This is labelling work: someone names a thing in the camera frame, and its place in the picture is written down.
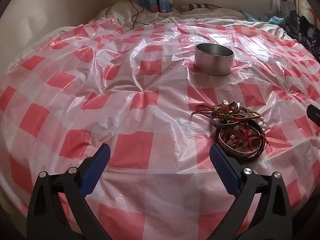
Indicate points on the striped pillow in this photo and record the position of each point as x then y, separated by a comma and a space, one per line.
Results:
197, 6

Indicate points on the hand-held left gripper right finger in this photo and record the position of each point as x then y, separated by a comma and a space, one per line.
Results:
223, 167

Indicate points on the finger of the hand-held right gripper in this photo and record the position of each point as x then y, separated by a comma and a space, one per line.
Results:
315, 113

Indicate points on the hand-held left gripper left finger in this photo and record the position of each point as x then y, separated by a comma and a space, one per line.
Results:
96, 166

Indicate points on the black plastic bag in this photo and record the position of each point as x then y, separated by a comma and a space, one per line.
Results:
307, 35

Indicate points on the round metal tin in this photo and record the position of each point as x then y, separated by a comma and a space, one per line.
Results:
212, 65

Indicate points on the blue plastic bag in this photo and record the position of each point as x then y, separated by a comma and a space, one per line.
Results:
275, 20

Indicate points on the red white checked plastic sheet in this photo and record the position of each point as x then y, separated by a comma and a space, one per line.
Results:
137, 155

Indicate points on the cream cabinet with tree print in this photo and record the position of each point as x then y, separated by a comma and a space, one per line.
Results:
310, 5

